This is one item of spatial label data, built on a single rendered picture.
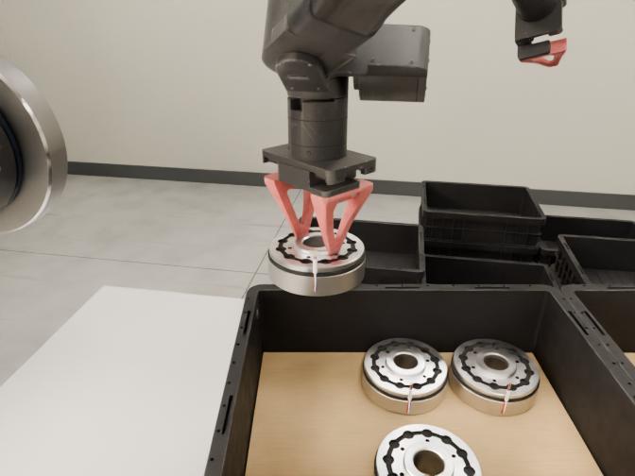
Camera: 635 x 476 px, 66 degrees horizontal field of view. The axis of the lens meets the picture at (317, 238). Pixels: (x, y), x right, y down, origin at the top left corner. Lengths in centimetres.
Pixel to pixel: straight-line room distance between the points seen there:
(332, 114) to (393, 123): 280
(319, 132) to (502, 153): 293
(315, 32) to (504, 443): 47
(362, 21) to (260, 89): 300
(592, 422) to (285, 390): 34
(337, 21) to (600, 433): 48
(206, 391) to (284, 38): 61
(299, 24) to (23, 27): 374
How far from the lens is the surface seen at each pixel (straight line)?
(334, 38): 36
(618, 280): 173
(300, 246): 51
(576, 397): 66
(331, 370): 66
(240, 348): 54
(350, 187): 46
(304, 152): 46
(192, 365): 89
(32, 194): 58
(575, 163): 348
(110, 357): 95
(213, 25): 338
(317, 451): 58
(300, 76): 40
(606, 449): 62
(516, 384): 64
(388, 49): 43
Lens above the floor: 128
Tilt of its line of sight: 27 degrees down
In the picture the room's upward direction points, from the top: straight up
